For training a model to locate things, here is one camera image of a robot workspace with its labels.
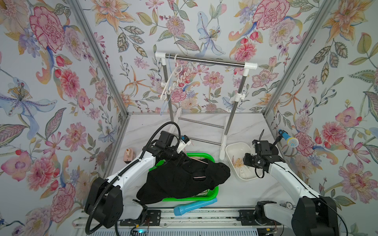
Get tan wooden clothespin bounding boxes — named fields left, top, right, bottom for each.
left=233, top=158, right=244, bottom=168

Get black shorts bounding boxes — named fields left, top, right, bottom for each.
left=136, top=159, right=230, bottom=205

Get white hanger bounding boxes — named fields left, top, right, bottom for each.
left=160, top=54, right=194, bottom=101

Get pink hanger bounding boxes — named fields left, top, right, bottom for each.
left=189, top=157, right=208, bottom=179

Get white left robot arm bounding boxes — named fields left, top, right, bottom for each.
left=84, top=122, right=191, bottom=235

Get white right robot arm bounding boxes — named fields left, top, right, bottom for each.
left=243, top=140, right=343, bottom=236

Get blue toy microphone on stand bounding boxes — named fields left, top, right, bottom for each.
left=272, top=129, right=299, bottom=147

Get white tray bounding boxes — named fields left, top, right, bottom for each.
left=225, top=142, right=258, bottom=182

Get pink small toy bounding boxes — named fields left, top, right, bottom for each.
left=123, top=148, right=135, bottom=164

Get teal flashlight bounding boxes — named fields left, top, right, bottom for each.
left=173, top=198, right=218, bottom=216

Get green plastic basket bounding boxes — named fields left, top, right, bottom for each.
left=162, top=153, right=219, bottom=202

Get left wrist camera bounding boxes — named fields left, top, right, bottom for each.
left=176, top=135, right=192, bottom=153

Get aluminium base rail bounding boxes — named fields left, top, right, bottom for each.
left=72, top=207, right=325, bottom=236

